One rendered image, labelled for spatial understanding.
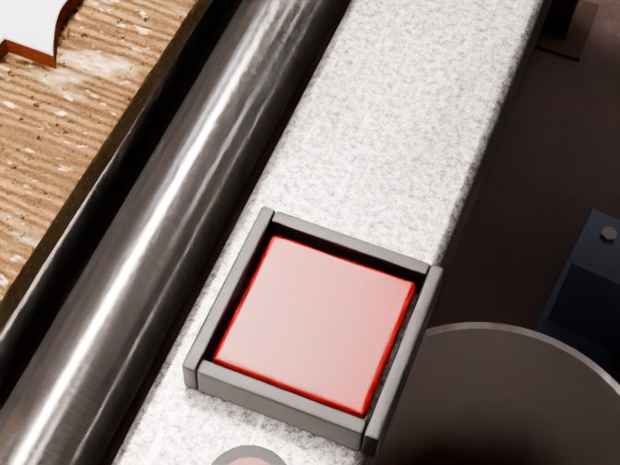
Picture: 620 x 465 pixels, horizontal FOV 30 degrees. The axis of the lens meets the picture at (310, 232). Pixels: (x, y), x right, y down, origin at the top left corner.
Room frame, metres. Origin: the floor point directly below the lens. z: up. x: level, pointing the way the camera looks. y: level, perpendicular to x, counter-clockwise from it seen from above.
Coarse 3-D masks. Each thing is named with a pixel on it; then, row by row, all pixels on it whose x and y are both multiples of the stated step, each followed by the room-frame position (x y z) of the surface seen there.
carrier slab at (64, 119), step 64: (128, 0) 0.36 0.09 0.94; (192, 0) 0.36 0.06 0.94; (0, 64) 0.31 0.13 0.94; (64, 64) 0.32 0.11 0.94; (128, 64) 0.32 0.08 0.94; (0, 128) 0.28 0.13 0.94; (64, 128) 0.28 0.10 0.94; (128, 128) 0.29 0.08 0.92; (0, 192) 0.25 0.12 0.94; (64, 192) 0.25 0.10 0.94; (0, 256) 0.22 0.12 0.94; (0, 320) 0.20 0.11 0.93
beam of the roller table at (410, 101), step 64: (384, 0) 0.38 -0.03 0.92; (448, 0) 0.39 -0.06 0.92; (512, 0) 0.39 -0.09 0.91; (320, 64) 0.34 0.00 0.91; (384, 64) 0.35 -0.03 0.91; (448, 64) 0.35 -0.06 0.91; (512, 64) 0.35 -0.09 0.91; (320, 128) 0.31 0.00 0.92; (384, 128) 0.31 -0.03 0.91; (448, 128) 0.31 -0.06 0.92; (256, 192) 0.27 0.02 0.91; (320, 192) 0.27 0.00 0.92; (384, 192) 0.28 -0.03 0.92; (448, 192) 0.28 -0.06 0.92; (448, 256) 0.26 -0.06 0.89; (192, 320) 0.21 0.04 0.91; (128, 448) 0.16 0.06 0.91; (192, 448) 0.16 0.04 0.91; (320, 448) 0.16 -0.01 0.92
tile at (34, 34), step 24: (0, 0) 0.34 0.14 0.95; (24, 0) 0.34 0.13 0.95; (48, 0) 0.34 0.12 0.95; (72, 0) 0.35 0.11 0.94; (0, 24) 0.33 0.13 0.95; (24, 24) 0.33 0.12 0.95; (48, 24) 0.33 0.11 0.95; (0, 48) 0.32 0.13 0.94; (24, 48) 0.32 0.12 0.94; (48, 48) 0.32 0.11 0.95
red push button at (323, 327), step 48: (288, 240) 0.24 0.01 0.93; (288, 288) 0.22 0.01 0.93; (336, 288) 0.22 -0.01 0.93; (384, 288) 0.22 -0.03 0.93; (240, 336) 0.20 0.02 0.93; (288, 336) 0.20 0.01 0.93; (336, 336) 0.20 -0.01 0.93; (384, 336) 0.20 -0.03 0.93; (288, 384) 0.18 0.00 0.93; (336, 384) 0.18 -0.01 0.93
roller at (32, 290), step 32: (224, 0) 0.39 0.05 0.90; (192, 32) 0.36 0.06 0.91; (192, 64) 0.36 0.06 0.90; (160, 96) 0.33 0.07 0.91; (128, 160) 0.29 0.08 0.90; (96, 192) 0.27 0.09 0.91; (96, 224) 0.26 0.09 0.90; (64, 256) 0.24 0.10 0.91; (32, 288) 0.22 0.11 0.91; (32, 320) 0.21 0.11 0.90; (0, 352) 0.20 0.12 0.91; (0, 384) 0.19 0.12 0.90
